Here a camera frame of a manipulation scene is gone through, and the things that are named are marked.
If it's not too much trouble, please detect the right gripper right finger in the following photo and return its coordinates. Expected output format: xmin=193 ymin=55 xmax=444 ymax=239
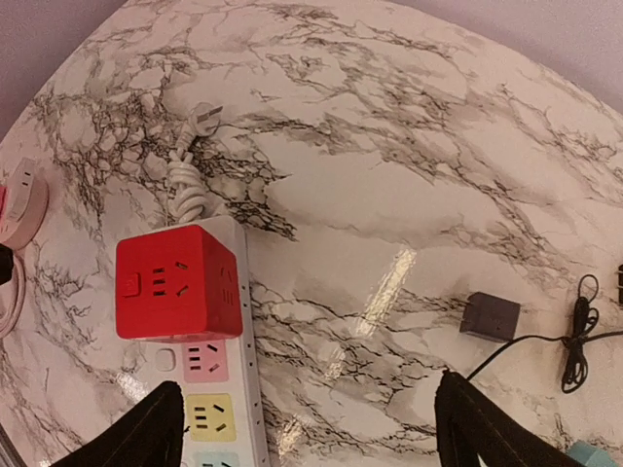
xmin=434 ymin=371 xmax=579 ymax=467

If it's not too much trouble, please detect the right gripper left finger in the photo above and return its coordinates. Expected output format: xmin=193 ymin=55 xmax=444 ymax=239
xmin=55 ymin=381 xmax=184 ymax=467

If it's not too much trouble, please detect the white multicolour power strip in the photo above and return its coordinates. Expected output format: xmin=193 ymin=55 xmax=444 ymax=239
xmin=138 ymin=216 xmax=271 ymax=466

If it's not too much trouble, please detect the dark grey usb charger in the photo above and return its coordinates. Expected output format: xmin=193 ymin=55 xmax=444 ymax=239
xmin=459 ymin=292 xmax=521 ymax=342

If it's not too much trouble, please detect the red cube socket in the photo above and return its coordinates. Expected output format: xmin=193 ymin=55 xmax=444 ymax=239
xmin=115 ymin=225 xmax=242 ymax=341

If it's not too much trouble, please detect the black power adapter with cable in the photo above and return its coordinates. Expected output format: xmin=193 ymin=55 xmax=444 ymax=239
xmin=466 ymin=273 xmax=622 ymax=395

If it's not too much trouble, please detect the pink cube socket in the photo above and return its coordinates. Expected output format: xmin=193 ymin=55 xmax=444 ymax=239
xmin=0 ymin=186 xmax=8 ymax=217

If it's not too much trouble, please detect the pink round power strip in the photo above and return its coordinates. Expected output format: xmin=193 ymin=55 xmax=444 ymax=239
xmin=1 ymin=158 xmax=49 ymax=250

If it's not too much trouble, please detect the white power strip cord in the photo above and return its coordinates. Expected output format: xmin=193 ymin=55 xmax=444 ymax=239
xmin=165 ymin=101 xmax=230 ymax=228

